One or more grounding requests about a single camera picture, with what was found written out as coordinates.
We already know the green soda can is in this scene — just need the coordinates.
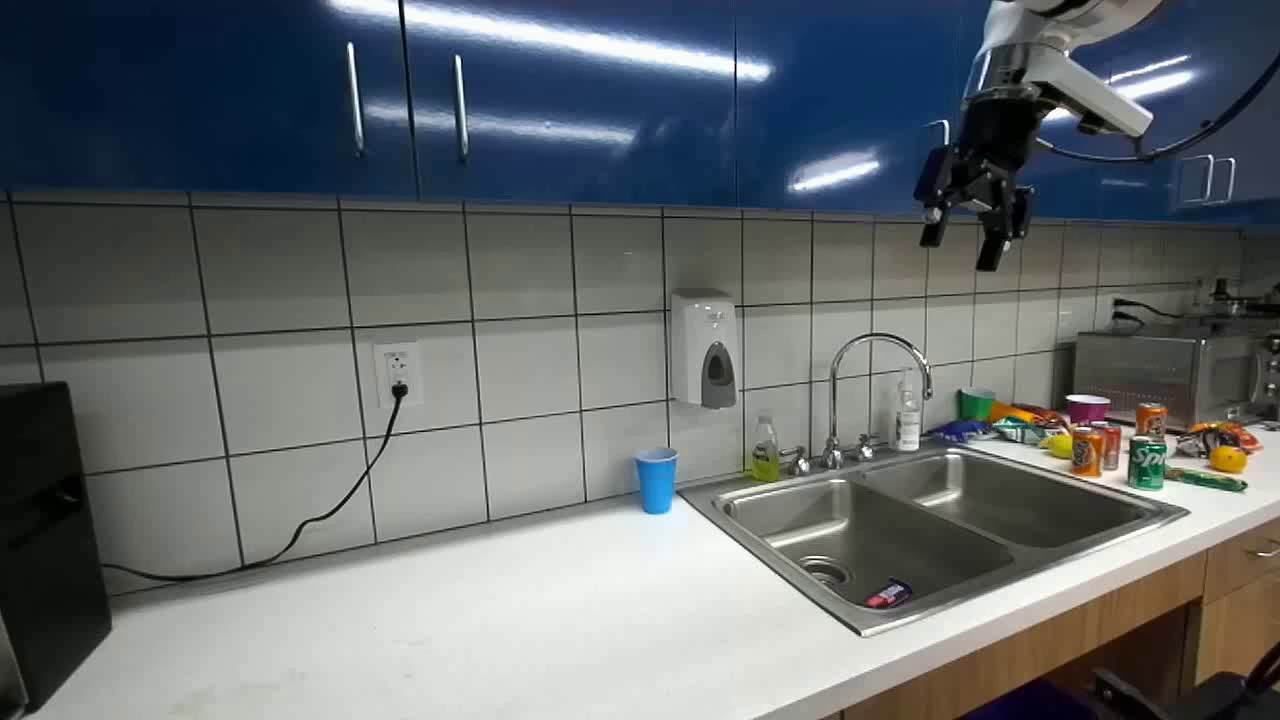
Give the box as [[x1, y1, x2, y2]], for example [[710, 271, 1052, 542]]
[[1124, 432, 1173, 496]]

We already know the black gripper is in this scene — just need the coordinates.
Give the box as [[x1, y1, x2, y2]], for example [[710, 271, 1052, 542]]
[[914, 88, 1062, 278]]

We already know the blue bin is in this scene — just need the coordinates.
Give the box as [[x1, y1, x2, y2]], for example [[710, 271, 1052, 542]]
[[958, 675, 1113, 720]]

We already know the black office chair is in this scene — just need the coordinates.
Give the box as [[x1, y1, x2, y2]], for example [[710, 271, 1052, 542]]
[[1087, 635, 1280, 720]]

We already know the blue snack bag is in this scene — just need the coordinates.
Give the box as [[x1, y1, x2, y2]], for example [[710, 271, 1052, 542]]
[[929, 416, 992, 448]]

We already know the stainless steel double sink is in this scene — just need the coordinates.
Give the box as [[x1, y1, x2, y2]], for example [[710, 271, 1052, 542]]
[[682, 446, 1192, 640]]

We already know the clear pump soap bottle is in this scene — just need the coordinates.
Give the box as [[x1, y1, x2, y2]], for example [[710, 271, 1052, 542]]
[[891, 378, 929, 462]]

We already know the orange crumpled snack bag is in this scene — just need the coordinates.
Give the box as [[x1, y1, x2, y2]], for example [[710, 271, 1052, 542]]
[[1185, 416, 1265, 462]]

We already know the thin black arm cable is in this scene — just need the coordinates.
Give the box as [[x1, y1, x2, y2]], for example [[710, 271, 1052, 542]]
[[1033, 46, 1280, 171]]

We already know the green marker pen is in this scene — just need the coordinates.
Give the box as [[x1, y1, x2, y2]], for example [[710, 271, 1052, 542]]
[[1170, 465, 1252, 496]]

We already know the green white snack bag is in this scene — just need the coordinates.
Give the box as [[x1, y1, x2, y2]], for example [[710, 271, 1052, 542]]
[[988, 416, 1065, 448]]

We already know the green dish soap bottle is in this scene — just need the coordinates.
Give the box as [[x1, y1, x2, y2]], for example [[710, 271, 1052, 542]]
[[746, 407, 788, 488]]

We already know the stainless steel toaster oven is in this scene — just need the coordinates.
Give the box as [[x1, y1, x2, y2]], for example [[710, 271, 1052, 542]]
[[1072, 325, 1265, 430]]

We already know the white wall soap dispenser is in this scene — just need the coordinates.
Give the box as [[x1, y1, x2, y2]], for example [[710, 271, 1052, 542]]
[[666, 293, 746, 416]]

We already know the chrome gooseneck faucet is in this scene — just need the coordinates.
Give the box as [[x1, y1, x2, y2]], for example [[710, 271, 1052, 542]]
[[784, 330, 939, 479]]

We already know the purple candy bar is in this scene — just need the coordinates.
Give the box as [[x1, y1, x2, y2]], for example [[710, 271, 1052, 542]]
[[860, 576, 916, 612]]

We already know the black coffee maker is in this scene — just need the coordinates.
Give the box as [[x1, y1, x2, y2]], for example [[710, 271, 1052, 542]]
[[0, 382, 116, 713]]

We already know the blue upper cabinet door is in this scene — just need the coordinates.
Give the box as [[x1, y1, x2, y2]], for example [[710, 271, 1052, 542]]
[[1117, 23, 1227, 230], [1215, 52, 1280, 230], [736, 0, 992, 219], [0, 0, 416, 209], [961, 37, 1129, 225], [399, 0, 750, 211]]

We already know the wooden lower cabinet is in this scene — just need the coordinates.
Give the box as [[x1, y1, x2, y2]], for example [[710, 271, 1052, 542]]
[[836, 515, 1280, 720]]

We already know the green plastic cup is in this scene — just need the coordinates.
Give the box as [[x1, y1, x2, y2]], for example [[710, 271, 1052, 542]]
[[953, 390, 1002, 430]]

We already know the black power cord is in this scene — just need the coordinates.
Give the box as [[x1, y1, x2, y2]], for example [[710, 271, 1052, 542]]
[[99, 382, 414, 587]]

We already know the blue plastic cup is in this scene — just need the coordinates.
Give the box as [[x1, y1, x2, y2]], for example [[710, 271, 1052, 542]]
[[627, 446, 684, 519]]

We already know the white wall power outlet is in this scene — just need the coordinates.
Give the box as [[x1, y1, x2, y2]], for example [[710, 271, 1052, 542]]
[[374, 342, 429, 403]]

